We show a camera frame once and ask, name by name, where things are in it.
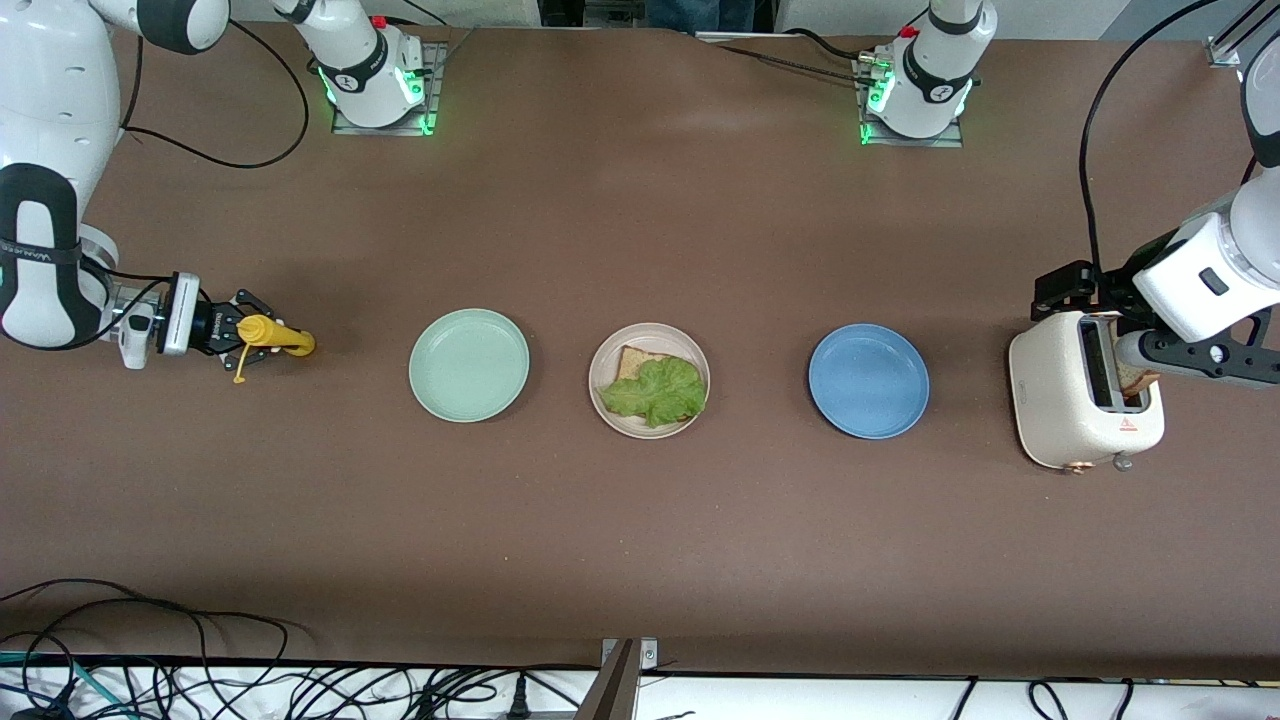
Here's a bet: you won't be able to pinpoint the person in blue jeans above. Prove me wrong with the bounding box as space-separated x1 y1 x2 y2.
540 0 756 31

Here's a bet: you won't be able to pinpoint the black base power cable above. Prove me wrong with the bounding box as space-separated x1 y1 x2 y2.
700 30 881 86

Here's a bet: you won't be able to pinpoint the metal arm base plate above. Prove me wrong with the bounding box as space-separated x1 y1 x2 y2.
853 55 966 149
332 40 448 136

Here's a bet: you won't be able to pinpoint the teal cable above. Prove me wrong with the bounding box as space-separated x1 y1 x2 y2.
0 650 136 720

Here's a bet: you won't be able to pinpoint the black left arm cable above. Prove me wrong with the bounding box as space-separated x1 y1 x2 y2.
1078 0 1219 276

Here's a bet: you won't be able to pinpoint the thin black looping cable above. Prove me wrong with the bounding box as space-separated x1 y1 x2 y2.
0 578 301 666

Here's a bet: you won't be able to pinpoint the green lettuce leaf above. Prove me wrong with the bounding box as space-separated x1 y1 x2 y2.
597 357 710 430

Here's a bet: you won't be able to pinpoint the mint green plate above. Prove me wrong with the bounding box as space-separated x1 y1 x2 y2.
408 308 531 424

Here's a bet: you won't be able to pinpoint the blue plate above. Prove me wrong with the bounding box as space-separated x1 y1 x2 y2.
808 323 931 440

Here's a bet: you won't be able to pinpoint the white toaster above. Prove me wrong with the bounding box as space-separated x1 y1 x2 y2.
1008 308 1167 473

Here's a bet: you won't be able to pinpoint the grey metal bracket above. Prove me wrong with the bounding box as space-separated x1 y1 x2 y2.
598 638 661 720

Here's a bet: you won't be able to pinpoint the beige plate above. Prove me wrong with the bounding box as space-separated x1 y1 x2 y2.
588 322 712 440

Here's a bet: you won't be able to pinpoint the yellow squeeze bottle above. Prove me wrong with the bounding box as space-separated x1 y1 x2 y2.
233 315 318 385

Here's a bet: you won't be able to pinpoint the short black cables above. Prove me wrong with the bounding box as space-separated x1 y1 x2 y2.
950 678 1136 720

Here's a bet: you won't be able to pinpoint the tangled black cables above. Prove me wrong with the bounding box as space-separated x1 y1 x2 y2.
0 630 701 720

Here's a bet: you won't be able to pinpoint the aluminium frame rail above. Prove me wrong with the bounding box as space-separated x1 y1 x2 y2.
1205 0 1280 69

